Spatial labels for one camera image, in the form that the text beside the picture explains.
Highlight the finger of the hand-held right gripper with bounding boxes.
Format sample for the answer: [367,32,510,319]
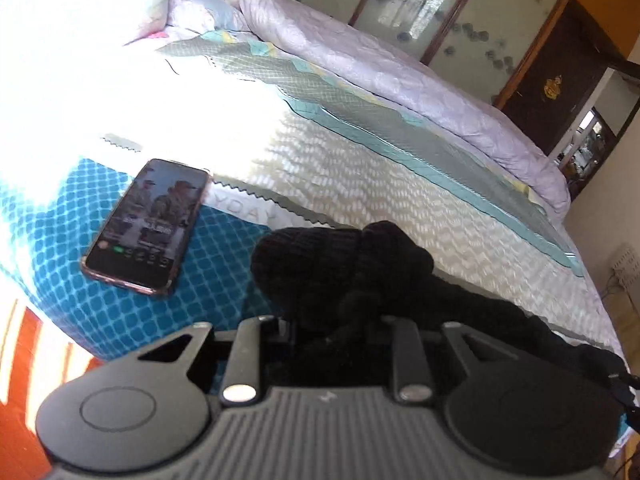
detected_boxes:
[606,367,640,432]

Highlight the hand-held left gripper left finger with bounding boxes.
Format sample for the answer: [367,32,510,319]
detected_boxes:
[137,315,281,407]

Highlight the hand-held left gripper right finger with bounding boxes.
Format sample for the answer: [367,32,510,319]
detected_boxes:
[384,317,502,404]

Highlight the black pants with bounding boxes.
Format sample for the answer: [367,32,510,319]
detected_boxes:
[250,220,627,396]

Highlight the white perforated basket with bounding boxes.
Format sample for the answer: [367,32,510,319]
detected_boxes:
[612,243,640,287]

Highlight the smartphone with dark case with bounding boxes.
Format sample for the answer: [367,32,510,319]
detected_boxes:
[80,158,211,297]

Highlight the patterned teal and white bedspread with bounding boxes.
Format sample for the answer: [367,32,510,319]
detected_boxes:
[0,0,628,441]

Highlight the cluttered shelf beyond doorway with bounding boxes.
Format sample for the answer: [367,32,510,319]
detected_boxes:
[559,108,617,196]

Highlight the lilac quilted duvet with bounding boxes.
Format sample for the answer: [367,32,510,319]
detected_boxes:
[206,0,572,218]

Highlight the dark wooden door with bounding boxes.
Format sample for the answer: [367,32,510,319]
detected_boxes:
[500,0,632,158]

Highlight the light blue pillow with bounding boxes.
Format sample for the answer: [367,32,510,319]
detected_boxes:
[166,0,248,35]

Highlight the wooden wardrobe with glass doors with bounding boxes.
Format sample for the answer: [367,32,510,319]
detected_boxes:
[264,0,640,111]

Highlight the floral patterned pillow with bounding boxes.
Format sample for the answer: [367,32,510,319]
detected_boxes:
[111,0,172,45]

